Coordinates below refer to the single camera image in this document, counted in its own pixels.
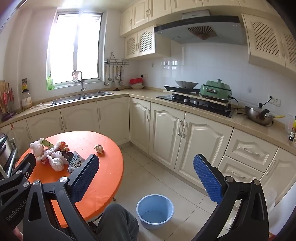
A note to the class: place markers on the steel faucet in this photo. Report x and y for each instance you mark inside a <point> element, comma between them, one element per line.
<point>81,83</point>

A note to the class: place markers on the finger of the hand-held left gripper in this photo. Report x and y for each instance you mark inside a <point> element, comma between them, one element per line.
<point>26,163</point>

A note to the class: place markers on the stainless steel appliance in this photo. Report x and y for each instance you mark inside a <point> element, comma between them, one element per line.
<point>5,150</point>

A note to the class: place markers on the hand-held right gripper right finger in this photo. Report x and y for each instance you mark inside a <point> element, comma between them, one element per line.
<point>208,180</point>

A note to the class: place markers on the steel sink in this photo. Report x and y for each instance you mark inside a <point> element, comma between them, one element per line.
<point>92,94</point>

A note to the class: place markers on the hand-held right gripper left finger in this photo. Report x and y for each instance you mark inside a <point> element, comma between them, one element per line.
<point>84,178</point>

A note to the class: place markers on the yellow cartoon figure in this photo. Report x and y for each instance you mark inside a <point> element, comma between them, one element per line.
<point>24,84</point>

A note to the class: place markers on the clear bottle white label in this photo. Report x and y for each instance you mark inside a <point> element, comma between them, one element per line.
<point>26,100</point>

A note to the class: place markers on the brown round pastry ball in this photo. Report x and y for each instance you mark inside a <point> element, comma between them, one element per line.
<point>99,149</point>

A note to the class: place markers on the row of hanging steel utensils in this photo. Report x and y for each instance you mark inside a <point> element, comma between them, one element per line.
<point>112,76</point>

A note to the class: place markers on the black glass gas stove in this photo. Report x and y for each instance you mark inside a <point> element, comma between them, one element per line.
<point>166,97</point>

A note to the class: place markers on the range hood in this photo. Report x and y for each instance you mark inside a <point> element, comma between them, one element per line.
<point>180,30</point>

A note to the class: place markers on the folding fan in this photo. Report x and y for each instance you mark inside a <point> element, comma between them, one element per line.
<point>202,32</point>

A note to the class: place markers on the wall utensil rack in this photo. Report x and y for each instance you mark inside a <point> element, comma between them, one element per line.
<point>116,61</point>

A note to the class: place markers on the blue plastic bin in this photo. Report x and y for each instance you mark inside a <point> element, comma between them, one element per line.
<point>161,208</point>

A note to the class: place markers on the green packet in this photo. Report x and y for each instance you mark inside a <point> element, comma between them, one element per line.
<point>50,83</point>

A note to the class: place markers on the cream upper kitchen cabinets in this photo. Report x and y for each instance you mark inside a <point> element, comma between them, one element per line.
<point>143,14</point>

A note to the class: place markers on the gold printed snack wrapper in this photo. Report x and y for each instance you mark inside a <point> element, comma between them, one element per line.
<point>61,145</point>

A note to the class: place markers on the grey wok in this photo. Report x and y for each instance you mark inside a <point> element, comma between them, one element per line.
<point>186,83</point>

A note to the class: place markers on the green electric cooking pot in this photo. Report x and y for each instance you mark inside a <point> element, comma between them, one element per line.
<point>215,90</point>

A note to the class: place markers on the window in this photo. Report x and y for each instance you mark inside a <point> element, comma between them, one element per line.
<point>74,46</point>

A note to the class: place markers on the red lidded white bowl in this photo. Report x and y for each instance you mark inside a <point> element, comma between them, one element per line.
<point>137,83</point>

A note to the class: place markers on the dark snack wrapper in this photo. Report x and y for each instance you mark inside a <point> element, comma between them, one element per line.
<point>68,155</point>

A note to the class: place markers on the person's grey trouser leg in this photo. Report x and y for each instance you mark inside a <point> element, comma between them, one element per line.
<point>118,222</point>

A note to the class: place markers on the orange round table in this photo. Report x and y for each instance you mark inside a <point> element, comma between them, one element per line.
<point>104,166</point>

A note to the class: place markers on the dark sauce bottle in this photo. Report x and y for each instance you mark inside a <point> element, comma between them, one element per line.
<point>291,134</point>

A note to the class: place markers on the black white printed wrapper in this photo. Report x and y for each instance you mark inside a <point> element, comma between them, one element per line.
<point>75,162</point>

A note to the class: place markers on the clear plastic bag red print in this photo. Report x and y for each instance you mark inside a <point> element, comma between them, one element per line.
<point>56,162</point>

